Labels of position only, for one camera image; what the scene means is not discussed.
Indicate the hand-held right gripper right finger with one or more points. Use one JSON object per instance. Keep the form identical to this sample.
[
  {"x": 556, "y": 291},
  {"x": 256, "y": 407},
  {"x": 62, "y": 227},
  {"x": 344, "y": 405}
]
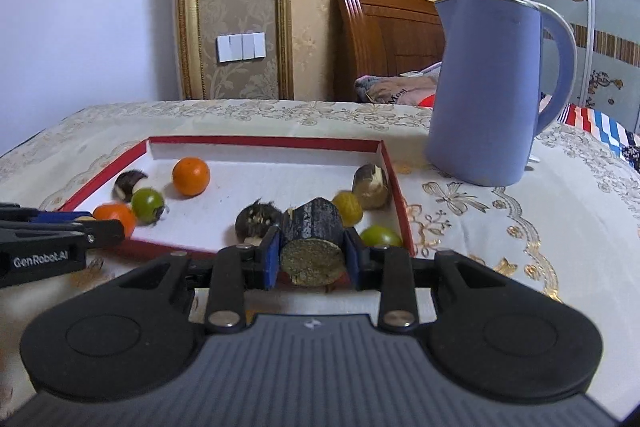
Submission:
[{"x": 353, "y": 259}]

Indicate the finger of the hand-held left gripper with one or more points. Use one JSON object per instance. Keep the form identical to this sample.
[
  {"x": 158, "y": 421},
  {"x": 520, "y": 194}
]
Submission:
[
  {"x": 50, "y": 217},
  {"x": 100, "y": 234}
]

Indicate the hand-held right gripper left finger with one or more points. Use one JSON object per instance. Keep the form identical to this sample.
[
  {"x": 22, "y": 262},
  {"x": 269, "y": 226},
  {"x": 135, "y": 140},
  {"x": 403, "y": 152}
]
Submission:
[{"x": 269, "y": 259}]

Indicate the orange tangerine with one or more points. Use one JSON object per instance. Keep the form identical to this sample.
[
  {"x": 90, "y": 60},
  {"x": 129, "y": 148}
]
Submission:
[
  {"x": 117, "y": 214},
  {"x": 190, "y": 177}
]

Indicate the dark sugarcane piece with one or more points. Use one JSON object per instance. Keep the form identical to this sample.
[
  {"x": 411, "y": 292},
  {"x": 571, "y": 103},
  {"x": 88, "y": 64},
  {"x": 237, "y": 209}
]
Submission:
[
  {"x": 312, "y": 252},
  {"x": 370, "y": 189}
]

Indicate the small dark water chestnut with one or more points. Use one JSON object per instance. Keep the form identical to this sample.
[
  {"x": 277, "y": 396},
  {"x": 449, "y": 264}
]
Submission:
[{"x": 255, "y": 219}]

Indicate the yellow green lime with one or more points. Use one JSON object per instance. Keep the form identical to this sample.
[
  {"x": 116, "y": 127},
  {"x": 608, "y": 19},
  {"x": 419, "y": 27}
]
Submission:
[{"x": 350, "y": 207}]

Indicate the green tomato with stem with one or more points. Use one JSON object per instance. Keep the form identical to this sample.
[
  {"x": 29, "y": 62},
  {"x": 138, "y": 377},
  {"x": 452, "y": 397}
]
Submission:
[{"x": 145, "y": 204}]

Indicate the red cardboard box tray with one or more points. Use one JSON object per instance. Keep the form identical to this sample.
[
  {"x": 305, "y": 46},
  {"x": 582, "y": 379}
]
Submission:
[{"x": 280, "y": 167}]

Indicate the embroidered cream tablecloth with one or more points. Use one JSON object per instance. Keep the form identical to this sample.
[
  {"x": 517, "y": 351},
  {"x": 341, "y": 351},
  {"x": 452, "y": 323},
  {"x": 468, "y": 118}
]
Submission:
[{"x": 500, "y": 232}]

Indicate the folded clothes on bed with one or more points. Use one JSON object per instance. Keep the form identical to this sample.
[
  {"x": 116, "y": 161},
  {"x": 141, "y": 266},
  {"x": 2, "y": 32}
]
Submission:
[{"x": 400, "y": 89}]

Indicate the blue electric kettle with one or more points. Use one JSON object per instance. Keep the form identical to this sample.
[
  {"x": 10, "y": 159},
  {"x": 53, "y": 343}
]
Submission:
[{"x": 480, "y": 107}]

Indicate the wooden bed headboard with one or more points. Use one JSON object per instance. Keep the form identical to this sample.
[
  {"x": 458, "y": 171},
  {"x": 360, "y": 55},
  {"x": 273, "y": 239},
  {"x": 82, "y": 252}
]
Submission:
[{"x": 385, "y": 37}]

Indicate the red blue striped quilt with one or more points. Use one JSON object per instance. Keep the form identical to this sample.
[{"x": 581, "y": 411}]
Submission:
[{"x": 600, "y": 127}]

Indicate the dark patterned cloth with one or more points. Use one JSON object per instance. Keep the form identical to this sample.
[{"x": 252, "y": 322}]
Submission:
[{"x": 631, "y": 152}]

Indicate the white light switch panel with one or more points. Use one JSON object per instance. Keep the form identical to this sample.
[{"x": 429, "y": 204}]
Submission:
[{"x": 240, "y": 48}]

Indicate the gold wall trim frame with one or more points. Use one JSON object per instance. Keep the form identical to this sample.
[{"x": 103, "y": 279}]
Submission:
[{"x": 187, "y": 7}]

